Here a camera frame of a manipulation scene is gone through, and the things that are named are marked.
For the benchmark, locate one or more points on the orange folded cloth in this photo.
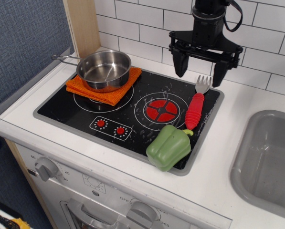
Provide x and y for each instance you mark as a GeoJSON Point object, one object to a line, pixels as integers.
{"type": "Point", "coordinates": [77, 87]}

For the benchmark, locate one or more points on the green toy capsicum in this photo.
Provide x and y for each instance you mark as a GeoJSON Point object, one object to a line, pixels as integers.
{"type": "Point", "coordinates": [169, 147]}

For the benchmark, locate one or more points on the grey sink basin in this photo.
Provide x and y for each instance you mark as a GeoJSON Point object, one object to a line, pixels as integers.
{"type": "Point", "coordinates": [258, 172]}

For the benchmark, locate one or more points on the yellow object at corner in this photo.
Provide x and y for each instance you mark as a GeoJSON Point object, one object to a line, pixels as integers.
{"type": "Point", "coordinates": [17, 224]}

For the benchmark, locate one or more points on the stainless steel pot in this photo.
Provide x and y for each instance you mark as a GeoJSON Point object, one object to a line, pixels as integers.
{"type": "Point", "coordinates": [104, 71]}

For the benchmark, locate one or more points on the silver oven door handle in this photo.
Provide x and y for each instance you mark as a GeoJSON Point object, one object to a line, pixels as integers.
{"type": "Point", "coordinates": [92, 216]}

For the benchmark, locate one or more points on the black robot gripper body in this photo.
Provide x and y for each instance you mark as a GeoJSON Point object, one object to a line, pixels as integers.
{"type": "Point", "coordinates": [206, 41]}

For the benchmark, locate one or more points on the black toy stovetop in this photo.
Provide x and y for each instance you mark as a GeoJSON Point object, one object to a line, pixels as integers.
{"type": "Point", "coordinates": [128, 127]}

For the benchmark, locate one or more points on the grey oven knob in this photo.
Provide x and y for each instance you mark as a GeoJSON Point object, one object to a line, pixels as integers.
{"type": "Point", "coordinates": [142, 214]}

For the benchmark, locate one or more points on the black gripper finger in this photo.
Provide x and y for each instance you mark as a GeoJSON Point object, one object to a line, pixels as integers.
{"type": "Point", "coordinates": [220, 70]}
{"type": "Point", "coordinates": [180, 60]}

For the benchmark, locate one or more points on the red handled metal fork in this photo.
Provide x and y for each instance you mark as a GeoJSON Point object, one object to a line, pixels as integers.
{"type": "Point", "coordinates": [193, 114]}

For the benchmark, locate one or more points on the grey timer knob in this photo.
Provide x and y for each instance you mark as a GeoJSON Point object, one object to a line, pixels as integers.
{"type": "Point", "coordinates": [46, 168]}

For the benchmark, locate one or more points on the wooden side panel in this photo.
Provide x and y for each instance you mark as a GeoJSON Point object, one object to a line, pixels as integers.
{"type": "Point", "coordinates": [82, 22]}

